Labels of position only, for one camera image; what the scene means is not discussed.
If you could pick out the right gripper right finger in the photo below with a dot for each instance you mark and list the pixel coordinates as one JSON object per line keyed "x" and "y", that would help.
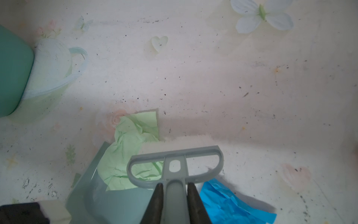
{"x": 197, "y": 211}

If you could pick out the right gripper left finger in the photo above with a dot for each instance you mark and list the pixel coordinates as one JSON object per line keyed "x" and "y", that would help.
{"x": 154, "y": 209}

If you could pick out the grey-blue hand brush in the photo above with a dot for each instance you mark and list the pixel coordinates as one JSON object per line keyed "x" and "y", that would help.
{"x": 175, "y": 172}

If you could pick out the grey-blue dustpan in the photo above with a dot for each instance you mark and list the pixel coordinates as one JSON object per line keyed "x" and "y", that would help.
{"x": 90, "y": 203}

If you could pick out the blue paper scrap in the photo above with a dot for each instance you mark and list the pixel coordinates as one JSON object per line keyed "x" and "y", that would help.
{"x": 224, "y": 207}

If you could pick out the light green paper scrap right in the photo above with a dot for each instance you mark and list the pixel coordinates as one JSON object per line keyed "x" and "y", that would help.
{"x": 130, "y": 134}

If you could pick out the green bin with bag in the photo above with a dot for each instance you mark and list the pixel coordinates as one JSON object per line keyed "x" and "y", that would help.
{"x": 17, "y": 59}

